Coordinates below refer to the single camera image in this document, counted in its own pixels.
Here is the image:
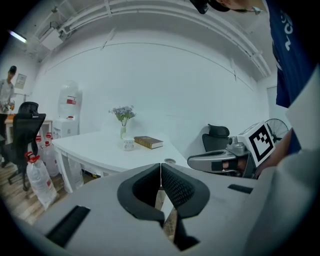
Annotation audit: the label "black head camera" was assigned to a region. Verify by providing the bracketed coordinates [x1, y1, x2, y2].
[189, 0, 210, 15]

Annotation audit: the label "black office chair with headrest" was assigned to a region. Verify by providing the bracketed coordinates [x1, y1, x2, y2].
[201, 123, 231, 153]

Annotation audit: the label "white ceiling junction box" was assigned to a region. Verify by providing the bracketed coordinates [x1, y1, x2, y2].
[39, 26, 65, 51]

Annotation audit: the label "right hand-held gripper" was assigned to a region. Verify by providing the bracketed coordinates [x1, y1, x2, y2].
[187, 120, 276, 180]

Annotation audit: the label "white desk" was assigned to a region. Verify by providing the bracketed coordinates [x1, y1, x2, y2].
[51, 128, 191, 194]

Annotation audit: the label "brown hardcover book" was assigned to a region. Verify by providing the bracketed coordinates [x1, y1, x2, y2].
[133, 135, 165, 150]

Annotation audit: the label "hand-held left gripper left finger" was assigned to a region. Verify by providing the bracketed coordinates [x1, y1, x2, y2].
[34, 163, 181, 256]

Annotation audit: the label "wooden side table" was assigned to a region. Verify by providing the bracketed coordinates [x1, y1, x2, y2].
[4, 118, 54, 145]

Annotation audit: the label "person's blue shirt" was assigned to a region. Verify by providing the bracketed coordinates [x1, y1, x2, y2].
[264, 0, 319, 154]

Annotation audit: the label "black floor fan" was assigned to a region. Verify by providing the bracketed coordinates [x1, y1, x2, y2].
[264, 117, 290, 145]

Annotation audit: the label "white water dispenser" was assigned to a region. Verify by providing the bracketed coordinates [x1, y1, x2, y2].
[51, 79, 84, 140]

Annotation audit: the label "white ceiling pipes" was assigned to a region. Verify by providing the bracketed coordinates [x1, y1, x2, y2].
[34, 0, 272, 78]

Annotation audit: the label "black mesh office chair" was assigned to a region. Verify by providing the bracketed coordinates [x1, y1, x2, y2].
[1, 101, 47, 192]

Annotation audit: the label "ceiling tube light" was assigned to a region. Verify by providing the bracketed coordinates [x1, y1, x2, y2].
[7, 29, 28, 44]

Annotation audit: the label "large clear water bottle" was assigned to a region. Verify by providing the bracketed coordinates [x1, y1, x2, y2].
[24, 151, 58, 211]
[34, 134, 44, 154]
[39, 140, 60, 178]

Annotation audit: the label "person's right hand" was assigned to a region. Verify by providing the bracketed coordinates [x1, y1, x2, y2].
[222, 159, 248, 172]

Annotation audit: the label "white cotton swab container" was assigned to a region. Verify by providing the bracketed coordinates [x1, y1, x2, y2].
[122, 138, 136, 152]

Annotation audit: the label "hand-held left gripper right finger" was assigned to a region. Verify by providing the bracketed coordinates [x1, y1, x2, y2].
[161, 163, 259, 256]

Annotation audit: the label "person's head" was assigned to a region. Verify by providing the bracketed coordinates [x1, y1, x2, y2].
[214, 0, 266, 14]

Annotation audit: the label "wall poster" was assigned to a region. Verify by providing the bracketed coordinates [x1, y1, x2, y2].
[14, 72, 28, 90]

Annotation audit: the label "glass vase with purple flowers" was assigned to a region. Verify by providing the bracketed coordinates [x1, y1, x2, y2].
[108, 105, 137, 140]

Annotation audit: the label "person's right forearm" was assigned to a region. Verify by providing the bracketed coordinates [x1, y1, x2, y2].
[259, 128, 294, 176]

